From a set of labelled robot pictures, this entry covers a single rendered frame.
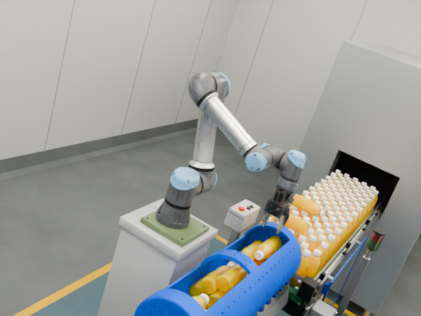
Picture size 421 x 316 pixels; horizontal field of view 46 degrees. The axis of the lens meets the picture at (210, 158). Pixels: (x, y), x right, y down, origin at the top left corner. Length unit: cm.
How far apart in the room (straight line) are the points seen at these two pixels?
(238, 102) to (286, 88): 74
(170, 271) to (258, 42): 515
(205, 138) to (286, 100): 468
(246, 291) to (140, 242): 52
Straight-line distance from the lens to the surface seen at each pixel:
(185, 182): 203
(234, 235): 273
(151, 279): 214
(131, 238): 214
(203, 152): 213
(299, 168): 197
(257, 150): 188
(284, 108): 677
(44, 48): 452
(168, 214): 209
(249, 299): 186
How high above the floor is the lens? 220
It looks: 20 degrees down
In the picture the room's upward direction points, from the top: 18 degrees clockwise
